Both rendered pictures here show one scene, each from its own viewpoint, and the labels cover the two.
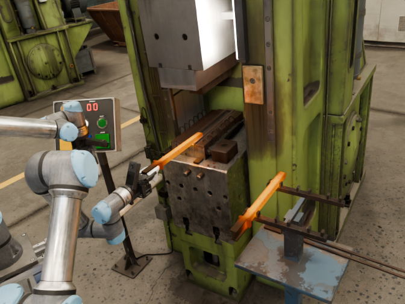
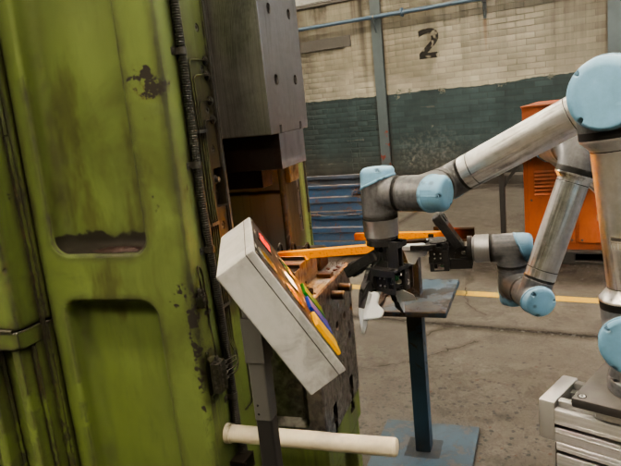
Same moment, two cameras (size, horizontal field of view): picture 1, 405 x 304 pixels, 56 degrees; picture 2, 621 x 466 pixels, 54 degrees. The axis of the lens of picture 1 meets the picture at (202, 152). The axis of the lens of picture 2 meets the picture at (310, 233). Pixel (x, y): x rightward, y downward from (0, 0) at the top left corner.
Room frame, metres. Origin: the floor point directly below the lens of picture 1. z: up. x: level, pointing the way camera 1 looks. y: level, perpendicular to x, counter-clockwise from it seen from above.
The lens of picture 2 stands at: (2.10, 1.74, 1.43)
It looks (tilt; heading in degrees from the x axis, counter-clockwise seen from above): 12 degrees down; 254
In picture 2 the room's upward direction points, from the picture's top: 6 degrees counter-clockwise
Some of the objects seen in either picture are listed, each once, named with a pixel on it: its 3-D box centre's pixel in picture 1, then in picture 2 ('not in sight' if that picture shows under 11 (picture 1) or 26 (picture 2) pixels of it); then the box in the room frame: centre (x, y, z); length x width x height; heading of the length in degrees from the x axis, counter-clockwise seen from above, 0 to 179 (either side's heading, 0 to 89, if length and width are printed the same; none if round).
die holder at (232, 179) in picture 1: (223, 173); (256, 345); (1.80, -0.10, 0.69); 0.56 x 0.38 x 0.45; 145
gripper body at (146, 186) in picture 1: (135, 187); (450, 251); (1.30, 0.29, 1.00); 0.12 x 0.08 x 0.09; 145
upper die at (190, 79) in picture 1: (200, 64); (226, 153); (1.82, -0.05, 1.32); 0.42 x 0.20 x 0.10; 145
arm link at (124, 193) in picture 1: (122, 197); (480, 248); (1.23, 0.34, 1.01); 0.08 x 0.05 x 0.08; 55
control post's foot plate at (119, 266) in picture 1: (130, 259); not in sight; (1.91, 0.57, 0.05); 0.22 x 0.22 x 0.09; 55
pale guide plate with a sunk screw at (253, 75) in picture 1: (253, 84); (289, 155); (1.58, -0.26, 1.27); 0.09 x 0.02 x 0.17; 55
